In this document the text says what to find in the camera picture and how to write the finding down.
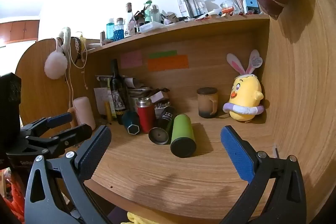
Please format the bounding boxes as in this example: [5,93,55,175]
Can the blue pencil sharpener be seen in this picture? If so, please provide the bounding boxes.
[244,0,260,14]

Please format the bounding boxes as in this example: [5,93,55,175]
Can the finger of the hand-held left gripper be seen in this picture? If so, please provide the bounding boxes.
[25,123,93,157]
[20,112,73,136]

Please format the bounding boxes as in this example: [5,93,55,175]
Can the clear plastic package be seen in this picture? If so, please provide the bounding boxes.
[177,0,208,18]

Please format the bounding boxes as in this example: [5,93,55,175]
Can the small white box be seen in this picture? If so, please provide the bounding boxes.
[150,91,170,103]

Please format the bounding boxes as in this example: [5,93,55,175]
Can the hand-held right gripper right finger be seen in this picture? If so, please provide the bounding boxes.
[220,125,307,224]

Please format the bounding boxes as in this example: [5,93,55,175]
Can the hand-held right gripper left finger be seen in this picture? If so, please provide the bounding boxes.
[24,125,113,224]

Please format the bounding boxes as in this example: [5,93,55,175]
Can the yellow tube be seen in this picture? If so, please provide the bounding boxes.
[104,101,113,121]

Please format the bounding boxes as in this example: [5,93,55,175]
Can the dotted headband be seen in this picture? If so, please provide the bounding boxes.
[73,36,84,65]

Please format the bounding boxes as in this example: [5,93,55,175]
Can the blue dotted bottle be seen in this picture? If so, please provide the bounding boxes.
[113,18,125,40]

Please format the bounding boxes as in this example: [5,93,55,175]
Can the dark teal hexagonal cup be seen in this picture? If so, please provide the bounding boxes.
[121,110,142,136]

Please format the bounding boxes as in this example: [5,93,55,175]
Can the green sticky note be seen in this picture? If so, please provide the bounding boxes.
[148,50,178,59]

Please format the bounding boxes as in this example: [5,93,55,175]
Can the yellow chick plush toy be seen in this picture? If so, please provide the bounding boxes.
[223,49,264,123]

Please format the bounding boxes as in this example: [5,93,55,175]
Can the dark wine bottle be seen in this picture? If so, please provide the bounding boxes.
[109,59,129,125]

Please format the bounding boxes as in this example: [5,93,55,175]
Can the white paper note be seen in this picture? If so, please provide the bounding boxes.
[93,87,111,115]

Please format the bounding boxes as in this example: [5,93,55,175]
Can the pile of papers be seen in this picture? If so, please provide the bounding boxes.
[96,76,172,104]

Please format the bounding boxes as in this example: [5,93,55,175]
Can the teal bottle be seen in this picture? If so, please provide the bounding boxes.
[106,18,115,41]

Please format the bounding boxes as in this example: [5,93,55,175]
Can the red thermos cup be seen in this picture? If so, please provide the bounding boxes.
[136,97,156,134]

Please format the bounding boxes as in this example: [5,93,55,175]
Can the white plastic box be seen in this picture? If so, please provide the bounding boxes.
[139,21,166,33]

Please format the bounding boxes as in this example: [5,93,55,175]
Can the brown mug with lid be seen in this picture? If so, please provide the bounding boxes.
[197,87,219,119]

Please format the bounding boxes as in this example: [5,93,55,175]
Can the green cup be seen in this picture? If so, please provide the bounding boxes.
[170,114,197,159]

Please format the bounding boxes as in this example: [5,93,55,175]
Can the yellow cloth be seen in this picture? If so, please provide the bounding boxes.
[127,211,150,224]

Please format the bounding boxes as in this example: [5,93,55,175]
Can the clear glass bottle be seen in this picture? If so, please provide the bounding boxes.
[124,3,137,38]

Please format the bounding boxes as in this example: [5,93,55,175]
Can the wooden desk shelf unit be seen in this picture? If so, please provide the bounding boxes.
[15,0,336,224]

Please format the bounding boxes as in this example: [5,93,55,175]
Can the orange sticky note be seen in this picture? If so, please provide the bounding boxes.
[148,55,189,72]

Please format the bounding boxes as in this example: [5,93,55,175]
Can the white earphone cable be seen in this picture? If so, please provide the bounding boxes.
[64,39,88,114]

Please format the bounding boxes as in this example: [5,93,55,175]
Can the pink sticky note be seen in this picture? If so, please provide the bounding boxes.
[120,50,143,69]

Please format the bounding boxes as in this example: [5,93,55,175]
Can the orange cloth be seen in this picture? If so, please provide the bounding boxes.
[0,168,27,223]

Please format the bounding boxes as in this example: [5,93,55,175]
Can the green pump bottle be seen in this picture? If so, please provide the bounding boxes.
[143,0,160,24]

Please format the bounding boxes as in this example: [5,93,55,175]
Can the white fluffy earmuffs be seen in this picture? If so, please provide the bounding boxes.
[44,27,72,80]

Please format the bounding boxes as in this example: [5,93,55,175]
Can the orange wooden cabinet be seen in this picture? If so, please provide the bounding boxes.
[0,19,40,44]

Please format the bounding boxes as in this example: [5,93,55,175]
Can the black cup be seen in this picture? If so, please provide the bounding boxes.
[148,106,177,146]

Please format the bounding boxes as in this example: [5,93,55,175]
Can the pink cup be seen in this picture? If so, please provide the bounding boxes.
[68,96,96,131]

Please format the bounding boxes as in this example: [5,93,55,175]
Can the short glass jar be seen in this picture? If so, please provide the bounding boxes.
[220,0,235,16]

